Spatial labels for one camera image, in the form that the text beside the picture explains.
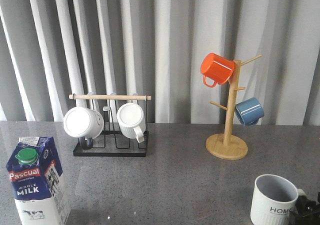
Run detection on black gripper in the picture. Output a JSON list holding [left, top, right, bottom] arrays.
[[289, 191, 320, 225]]

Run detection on white HOME mug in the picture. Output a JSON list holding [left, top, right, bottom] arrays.
[[250, 174, 305, 225]]

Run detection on blue white milk carton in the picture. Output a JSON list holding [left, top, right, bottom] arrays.
[[6, 136, 71, 225]]

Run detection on wooden mug tree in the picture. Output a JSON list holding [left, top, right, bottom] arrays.
[[205, 54, 262, 160]]

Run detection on blue mug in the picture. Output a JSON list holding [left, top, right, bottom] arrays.
[[235, 97, 265, 127]]

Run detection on orange mug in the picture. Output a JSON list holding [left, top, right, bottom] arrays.
[[200, 53, 236, 88]]

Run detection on white ribbed mug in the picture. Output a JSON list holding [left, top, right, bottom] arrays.
[[116, 103, 146, 143]]

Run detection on black metal mug rack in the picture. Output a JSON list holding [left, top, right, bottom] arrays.
[[69, 93, 152, 157]]

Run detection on white smiley face mug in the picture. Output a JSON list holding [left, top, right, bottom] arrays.
[[63, 107, 104, 150]]

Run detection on grey white curtain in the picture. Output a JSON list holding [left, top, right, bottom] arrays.
[[0, 0, 320, 126]]

